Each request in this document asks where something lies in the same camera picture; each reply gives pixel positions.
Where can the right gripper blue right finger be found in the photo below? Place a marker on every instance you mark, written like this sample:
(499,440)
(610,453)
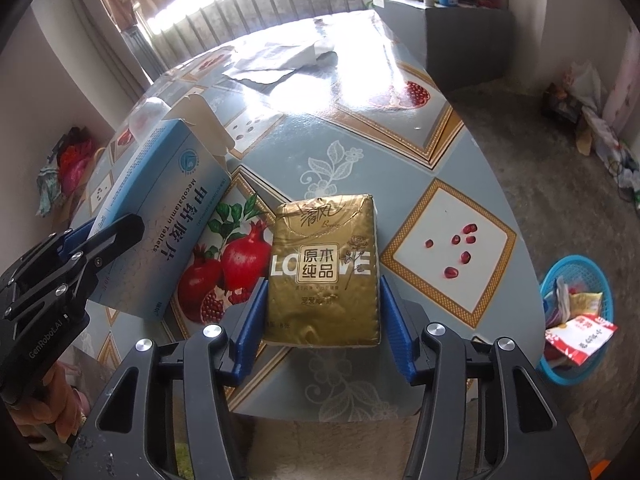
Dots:
(400,332)

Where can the blue plastic trash basket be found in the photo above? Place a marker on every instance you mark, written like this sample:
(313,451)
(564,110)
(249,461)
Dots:
(569,275)

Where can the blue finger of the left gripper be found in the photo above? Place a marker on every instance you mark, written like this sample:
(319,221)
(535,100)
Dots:
(78,240)
(105,246)

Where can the blue medicine box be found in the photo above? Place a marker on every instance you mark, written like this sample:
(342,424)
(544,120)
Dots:
(173,184)

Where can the metal balcony railing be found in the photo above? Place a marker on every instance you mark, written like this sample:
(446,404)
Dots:
(187,28)

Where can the fruit pattern tablecloth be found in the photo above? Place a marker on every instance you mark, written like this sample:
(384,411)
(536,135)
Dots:
(377,124)

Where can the yellow snack packet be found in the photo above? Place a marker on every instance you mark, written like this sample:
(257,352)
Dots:
(585,303)

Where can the gold tissue pack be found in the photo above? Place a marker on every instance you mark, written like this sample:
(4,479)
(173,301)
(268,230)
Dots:
(323,274)

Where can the black box on floor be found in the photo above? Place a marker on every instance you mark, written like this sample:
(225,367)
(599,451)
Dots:
(561,108)

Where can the red white snack wrapper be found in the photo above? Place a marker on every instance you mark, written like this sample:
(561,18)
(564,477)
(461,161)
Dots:
(580,338)

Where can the grey cabinet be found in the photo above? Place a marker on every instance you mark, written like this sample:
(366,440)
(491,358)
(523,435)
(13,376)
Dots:
(458,46)

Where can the white plastic bag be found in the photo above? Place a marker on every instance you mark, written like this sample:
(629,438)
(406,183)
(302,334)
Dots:
(583,81)

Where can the white paper tissue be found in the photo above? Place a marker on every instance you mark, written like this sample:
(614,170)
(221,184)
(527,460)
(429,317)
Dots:
(262,68)

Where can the pink rolled mat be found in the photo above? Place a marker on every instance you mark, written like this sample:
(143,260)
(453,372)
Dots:
(625,91)

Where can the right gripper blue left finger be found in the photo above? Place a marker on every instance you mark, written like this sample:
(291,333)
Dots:
(246,334)

